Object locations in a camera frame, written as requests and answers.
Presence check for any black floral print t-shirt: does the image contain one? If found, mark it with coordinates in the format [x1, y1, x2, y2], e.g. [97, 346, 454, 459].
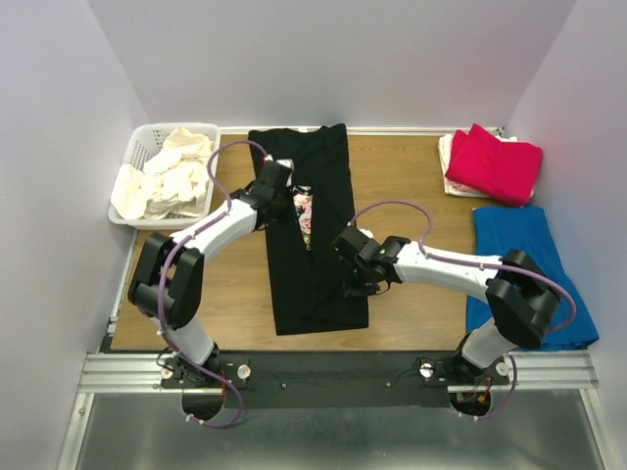
[248, 123, 368, 335]

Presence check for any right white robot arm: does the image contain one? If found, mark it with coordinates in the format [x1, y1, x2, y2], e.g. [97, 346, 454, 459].
[332, 225, 564, 387]

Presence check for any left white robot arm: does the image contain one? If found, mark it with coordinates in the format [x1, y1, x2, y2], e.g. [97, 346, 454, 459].
[127, 157, 294, 387]

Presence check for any cream white t-shirt in basket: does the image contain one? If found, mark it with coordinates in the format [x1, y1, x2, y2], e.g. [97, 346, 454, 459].
[111, 125, 219, 220]

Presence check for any white plastic laundry basket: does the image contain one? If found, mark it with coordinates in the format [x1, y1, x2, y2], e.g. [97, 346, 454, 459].
[108, 121, 221, 230]

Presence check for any blue t-shirt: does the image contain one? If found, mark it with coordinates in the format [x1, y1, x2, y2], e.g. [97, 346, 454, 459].
[472, 206, 600, 352]

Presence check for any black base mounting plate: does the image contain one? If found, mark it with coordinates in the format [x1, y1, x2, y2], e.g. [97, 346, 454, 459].
[158, 351, 509, 410]

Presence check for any folded white t-shirt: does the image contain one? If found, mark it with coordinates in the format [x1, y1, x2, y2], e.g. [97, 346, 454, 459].
[438, 130, 518, 198]

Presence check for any folded pink t-shirt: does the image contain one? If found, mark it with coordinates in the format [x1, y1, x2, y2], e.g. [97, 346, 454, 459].
[445, 124, 543, 207]

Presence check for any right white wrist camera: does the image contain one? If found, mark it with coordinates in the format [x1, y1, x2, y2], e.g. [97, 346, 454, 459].
[351, 224, 374, 238]

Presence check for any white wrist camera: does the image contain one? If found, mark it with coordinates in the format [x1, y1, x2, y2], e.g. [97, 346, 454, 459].
[351, 224, 374, 238]
[264, 155, 294, 171]

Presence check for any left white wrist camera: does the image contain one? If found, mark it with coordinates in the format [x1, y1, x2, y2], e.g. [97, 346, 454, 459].
[264, 155, 294, 171]

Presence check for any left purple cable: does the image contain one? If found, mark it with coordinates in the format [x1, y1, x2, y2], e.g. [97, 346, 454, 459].
[159, 139, 270, 429]

